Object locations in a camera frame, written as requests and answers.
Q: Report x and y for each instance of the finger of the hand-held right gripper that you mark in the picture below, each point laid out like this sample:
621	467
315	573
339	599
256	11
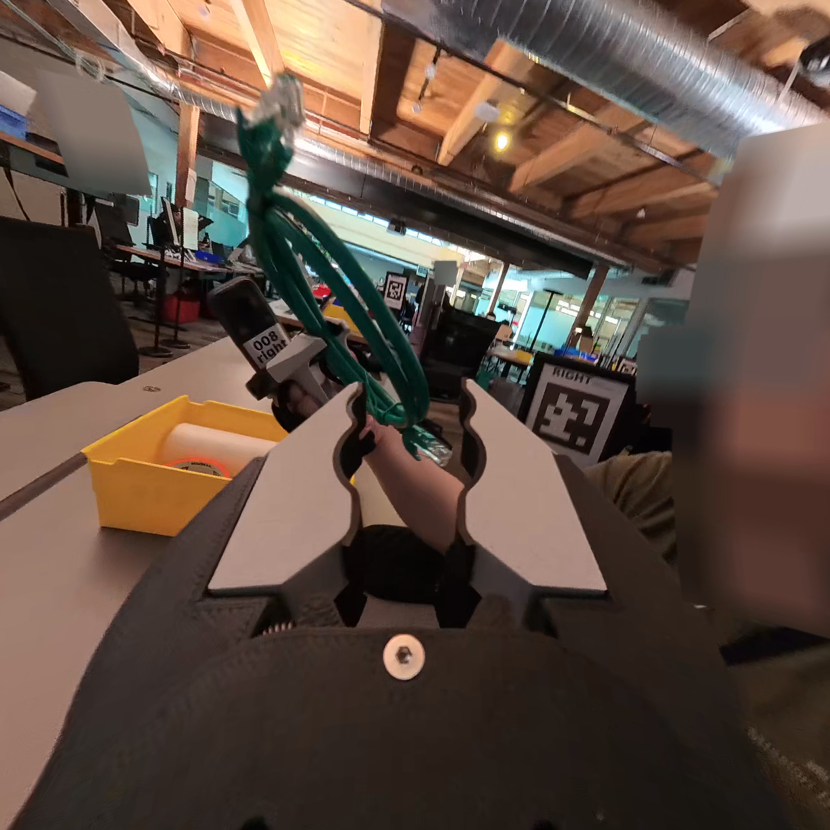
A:
295	363

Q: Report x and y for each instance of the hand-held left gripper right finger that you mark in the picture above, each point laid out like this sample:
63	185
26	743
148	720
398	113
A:
532	532

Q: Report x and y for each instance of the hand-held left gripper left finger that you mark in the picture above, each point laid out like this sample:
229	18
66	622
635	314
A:
279	532

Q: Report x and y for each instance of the orange tape roll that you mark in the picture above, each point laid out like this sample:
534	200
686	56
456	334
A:
194	468

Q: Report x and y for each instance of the white bottle black cap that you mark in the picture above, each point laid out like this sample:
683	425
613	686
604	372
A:
214	441

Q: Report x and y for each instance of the yellow plastic bin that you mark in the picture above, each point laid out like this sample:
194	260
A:
129	499

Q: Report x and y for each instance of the person's right hand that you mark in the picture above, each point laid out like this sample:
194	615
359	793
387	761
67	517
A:
305	405

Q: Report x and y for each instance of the red storage bin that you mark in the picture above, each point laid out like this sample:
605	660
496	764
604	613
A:
181	308

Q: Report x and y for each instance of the black mesh office chair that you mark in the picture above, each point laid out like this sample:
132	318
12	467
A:
457	350

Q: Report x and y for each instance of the black straight-back chair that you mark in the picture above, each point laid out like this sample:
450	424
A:
58	311

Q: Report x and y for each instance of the wooden standing desk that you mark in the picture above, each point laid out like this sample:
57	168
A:
32	148

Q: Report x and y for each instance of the blue bin with white boxes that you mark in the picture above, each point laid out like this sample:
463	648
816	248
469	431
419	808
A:
13	120

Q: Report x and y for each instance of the long silver ceiling duct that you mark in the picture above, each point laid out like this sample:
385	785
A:
616	52

